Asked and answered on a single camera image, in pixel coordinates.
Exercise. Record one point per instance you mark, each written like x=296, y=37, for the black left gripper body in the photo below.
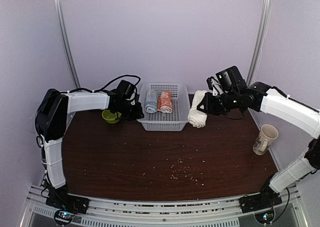
x=129, y=113

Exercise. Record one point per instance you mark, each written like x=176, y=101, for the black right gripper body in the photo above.
x=229, y=101

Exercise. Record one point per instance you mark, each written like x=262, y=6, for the cream white towel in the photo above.
x=195, y=117

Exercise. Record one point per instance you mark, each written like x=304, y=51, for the orange bunny pattern towel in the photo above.
x=165, y=104

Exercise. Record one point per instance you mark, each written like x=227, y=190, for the white perforated plastic basket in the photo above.
x=168, y=122

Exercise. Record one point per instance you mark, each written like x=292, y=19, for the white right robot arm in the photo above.
x=261, y=97

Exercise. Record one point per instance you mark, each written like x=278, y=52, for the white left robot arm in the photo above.
x=52, y=116

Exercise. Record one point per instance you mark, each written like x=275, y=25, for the green plastic bowl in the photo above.
x=111, y=118

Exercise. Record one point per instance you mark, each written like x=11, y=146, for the rolled light blue towel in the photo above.
x=151, y=101

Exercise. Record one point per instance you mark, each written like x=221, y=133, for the cream patterned cup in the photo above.
x=266, y=137

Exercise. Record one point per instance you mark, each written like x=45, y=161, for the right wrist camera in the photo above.
x=214, y=86

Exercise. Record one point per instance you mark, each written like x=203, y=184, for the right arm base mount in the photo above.
x=262, y=204

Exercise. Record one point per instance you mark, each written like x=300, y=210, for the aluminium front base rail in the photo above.
x=219, y=212

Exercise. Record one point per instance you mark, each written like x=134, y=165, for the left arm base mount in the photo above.
x=67, y=205

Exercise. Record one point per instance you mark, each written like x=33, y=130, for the right aluminium frame post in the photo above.
x=261, y=34

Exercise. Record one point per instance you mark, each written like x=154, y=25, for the aluminium frame post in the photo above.
x=261, y=34
x=66, y=43

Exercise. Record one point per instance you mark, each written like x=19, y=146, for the left aluminium frame post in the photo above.
x=66, y=43

